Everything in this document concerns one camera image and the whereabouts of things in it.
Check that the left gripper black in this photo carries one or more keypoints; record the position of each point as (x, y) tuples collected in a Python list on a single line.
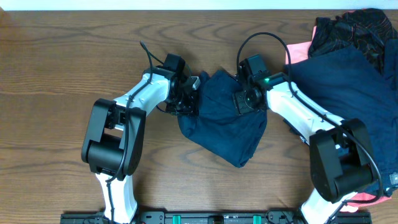
[(193, 105)]

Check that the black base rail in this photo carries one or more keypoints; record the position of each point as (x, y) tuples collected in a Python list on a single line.
[(214, 217)]

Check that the black patterned garment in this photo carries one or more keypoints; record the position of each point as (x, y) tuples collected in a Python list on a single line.
[(368, 30)]

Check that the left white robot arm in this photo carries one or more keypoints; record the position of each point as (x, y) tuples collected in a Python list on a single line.
[(115, 134)]

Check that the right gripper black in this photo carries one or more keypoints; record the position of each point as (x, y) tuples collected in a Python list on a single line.
[(239, 98)]

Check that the navy blue shorts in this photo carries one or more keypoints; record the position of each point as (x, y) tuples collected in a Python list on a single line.
[(217, 127)]

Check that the navy blue garment in pile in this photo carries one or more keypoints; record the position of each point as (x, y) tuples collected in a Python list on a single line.
[(346, 84)]

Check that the pink garment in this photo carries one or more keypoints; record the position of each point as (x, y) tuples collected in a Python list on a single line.
[(299, 52)]

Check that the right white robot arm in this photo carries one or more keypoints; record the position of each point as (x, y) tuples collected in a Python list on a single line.
[(341, 156)]

